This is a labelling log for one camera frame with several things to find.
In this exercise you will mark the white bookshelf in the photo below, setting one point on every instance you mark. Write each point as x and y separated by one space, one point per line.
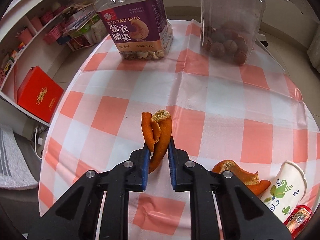
23 28

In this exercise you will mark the cashew jar purple label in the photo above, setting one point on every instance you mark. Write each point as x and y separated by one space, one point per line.
139 29

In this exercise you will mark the red white noodle cup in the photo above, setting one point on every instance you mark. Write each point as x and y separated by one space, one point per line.
298 220

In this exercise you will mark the checkered orange white tablecloth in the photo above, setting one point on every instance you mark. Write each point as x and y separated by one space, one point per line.
253 114

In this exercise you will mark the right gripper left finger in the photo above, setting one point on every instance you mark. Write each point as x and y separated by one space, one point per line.
97 204

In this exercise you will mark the orange peel strip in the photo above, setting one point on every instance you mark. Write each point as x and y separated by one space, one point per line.
156 129

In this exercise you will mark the white floral paper cup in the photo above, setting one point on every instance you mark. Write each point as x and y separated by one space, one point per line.
286 190

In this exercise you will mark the red gift box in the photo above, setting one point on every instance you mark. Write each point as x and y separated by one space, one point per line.
38 94

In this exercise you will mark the pink basket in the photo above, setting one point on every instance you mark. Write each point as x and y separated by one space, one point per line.
55 33

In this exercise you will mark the clear jar brown fruits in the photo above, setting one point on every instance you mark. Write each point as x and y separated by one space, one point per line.
229 28

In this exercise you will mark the grey sofa armrest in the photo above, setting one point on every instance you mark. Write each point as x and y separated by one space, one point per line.
20 168

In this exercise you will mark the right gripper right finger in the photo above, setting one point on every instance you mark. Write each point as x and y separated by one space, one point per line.
221 205

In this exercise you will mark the orange peel piece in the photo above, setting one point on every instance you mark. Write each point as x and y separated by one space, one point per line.
251 180

